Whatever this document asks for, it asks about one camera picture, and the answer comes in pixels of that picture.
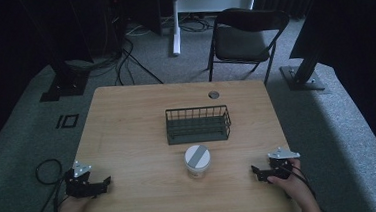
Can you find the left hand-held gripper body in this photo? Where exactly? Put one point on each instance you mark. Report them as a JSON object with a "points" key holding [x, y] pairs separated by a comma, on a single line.
{"points": [[77, 184]]}

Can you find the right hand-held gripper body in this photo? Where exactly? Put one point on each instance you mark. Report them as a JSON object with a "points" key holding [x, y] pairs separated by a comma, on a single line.
{"points": [[282, 164]]}

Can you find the person's right hand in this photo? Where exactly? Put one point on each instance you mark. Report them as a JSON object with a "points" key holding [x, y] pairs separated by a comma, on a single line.
{"points": [[290, 184]]}

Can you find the person's left hand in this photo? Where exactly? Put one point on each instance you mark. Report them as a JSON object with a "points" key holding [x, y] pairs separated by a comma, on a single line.
{"points": [[72, 206]]}

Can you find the white jar with striped lid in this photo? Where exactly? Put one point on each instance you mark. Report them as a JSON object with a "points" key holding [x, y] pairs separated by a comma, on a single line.
{"points": [[197, 160]]}

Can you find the black folding chair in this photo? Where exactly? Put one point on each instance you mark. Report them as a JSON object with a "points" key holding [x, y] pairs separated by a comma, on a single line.
{"points": [[243, 40]]}

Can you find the black stand with base plate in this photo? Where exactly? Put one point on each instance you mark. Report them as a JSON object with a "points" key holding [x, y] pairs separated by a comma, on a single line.
{"points": [[302, 76], [65, 81]]}

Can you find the white desk frame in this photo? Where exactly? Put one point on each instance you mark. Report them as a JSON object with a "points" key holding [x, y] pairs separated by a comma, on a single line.
{"points": [[182, 6]]}

